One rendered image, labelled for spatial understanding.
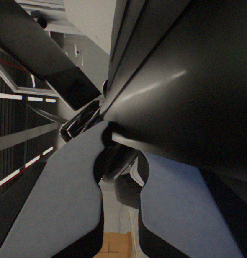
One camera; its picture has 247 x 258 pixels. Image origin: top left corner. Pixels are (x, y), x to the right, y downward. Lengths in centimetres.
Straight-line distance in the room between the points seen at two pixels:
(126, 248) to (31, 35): 818
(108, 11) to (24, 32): 23
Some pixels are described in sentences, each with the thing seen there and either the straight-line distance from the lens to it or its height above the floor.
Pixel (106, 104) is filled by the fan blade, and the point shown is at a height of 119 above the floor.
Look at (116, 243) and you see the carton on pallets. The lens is 826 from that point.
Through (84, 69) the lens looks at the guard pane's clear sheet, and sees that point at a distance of 139.
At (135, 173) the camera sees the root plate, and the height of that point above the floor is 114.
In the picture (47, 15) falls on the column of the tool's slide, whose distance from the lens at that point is 95.
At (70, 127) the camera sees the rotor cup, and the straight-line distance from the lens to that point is 28.
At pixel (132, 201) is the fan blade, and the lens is 55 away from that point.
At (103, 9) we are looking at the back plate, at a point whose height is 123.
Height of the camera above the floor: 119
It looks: 4 degrees down
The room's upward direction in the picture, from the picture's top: 85 degrees counter-clockwise
